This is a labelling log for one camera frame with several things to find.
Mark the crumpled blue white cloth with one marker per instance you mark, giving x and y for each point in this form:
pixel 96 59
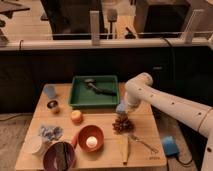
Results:
pixel 49 132

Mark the white egg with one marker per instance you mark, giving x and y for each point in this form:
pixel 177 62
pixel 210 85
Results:
pixel 91 141

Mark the orange apple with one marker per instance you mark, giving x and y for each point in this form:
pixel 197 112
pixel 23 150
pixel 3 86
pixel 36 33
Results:
pixel 76 116

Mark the green plastic tray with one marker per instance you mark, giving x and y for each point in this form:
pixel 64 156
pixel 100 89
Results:
pixel 82 97

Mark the white cup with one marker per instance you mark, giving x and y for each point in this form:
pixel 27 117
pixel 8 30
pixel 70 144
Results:
pixel 34 145

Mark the orange bowl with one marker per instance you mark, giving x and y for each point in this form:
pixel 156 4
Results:
pixel 87 131

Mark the silver fork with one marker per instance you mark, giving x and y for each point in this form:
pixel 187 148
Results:
pixel 135 138

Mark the wooden table board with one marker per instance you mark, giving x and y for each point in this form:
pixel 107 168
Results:
pixel 108 158

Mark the metal rail barrier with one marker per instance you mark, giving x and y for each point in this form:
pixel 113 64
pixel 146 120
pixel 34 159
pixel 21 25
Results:
pixel 26 31

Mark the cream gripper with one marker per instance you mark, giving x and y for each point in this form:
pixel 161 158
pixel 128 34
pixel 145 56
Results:
pixel 129 109

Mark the purple bowl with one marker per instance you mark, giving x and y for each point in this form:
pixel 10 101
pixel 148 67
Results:
pixel 49 160

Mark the wooden spatula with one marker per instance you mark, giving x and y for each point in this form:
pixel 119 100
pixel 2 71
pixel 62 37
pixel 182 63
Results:
pixel 124 148

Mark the light blue plastic cup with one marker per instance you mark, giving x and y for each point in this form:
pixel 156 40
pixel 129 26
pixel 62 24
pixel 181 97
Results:
pixel 49 90

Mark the small metal cup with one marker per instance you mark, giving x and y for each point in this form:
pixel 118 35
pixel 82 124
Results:
pixel 53 106

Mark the blue sponge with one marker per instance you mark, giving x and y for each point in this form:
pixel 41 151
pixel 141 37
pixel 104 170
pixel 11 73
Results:
pixel 121 108

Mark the bunch of dark grapes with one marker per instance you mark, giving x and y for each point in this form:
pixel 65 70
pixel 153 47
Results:
pixel 122 124

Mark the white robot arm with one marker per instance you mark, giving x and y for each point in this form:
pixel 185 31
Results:
pixel 195 115

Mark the dark sponge in purple bowl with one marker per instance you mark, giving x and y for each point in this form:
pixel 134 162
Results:
pixel 61 159

